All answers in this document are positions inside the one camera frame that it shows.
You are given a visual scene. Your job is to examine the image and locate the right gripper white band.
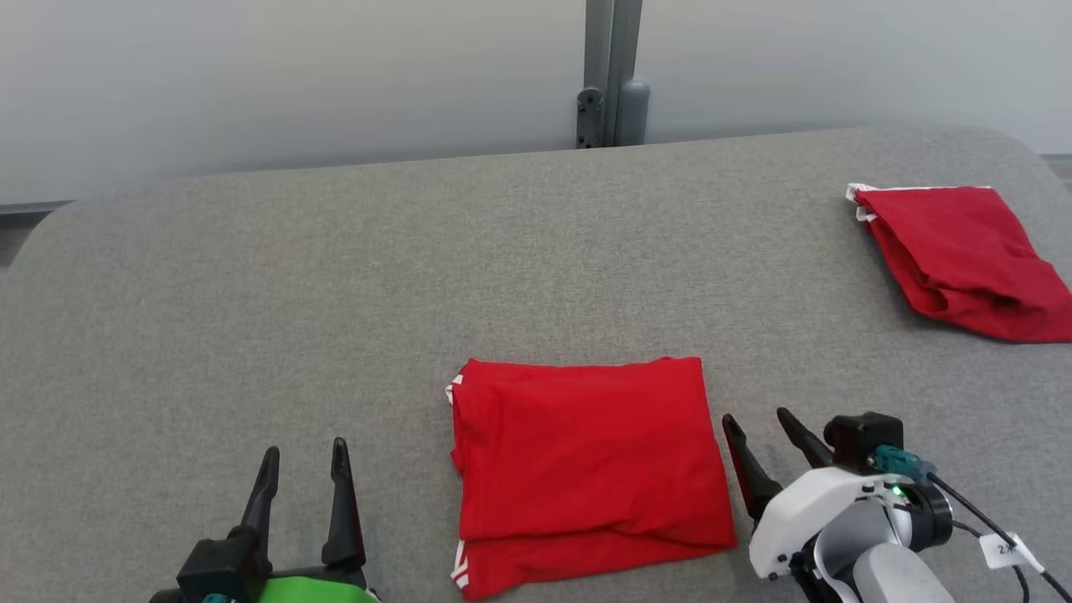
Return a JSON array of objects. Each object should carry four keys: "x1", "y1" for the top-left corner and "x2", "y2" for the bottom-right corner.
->
[{"x1": 722, "y1": 407, "x2": 915, "y2": 603}]

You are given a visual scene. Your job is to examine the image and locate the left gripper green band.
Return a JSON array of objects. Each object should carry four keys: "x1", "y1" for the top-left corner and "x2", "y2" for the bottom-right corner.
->
[{"x1": 237, "y1": 436, "x2": 383, "y2": 603}]

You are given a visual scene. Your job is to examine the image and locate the red Bulls 23 jersey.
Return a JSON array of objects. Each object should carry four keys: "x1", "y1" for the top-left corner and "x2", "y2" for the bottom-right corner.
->
[{"x1": 444, "y1": 356, "x2": 740, "y2": 601}]

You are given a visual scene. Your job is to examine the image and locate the red shorts with white stripe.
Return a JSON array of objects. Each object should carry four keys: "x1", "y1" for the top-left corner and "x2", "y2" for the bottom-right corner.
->
[{"x1": 846, "y1": 183, "x2": 1072, "y2": 344}]

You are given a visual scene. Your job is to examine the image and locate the grey rounded cylinder cover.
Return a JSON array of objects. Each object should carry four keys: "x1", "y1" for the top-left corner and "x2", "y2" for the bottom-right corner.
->
[{"x1": 616, "y1": 79, "x2": 651, "y2": 147}]

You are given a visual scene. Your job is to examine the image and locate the teal plug right camera cable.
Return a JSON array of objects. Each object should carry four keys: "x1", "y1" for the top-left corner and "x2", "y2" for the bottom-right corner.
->
[{"x1": 871, "y1": 446, "x2": 1072, "y2": 603}]

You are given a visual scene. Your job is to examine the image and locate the white cable label tag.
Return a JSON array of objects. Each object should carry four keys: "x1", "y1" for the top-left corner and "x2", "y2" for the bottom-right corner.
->
[{"x1": 977, "y1": 532, "x2": 1025, "y2": 571}]

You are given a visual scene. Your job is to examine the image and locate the grey metal hinge bracket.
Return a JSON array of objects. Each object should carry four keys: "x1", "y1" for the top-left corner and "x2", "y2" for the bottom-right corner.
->
[{"x1": 575, "y1": 87, "x2": 605, "y2": 150}]

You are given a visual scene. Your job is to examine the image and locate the grey metal post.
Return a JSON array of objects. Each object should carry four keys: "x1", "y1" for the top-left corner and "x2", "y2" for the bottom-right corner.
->
[{"x1": 584, "y1": 0, "x2": 644, "y2": 149}]

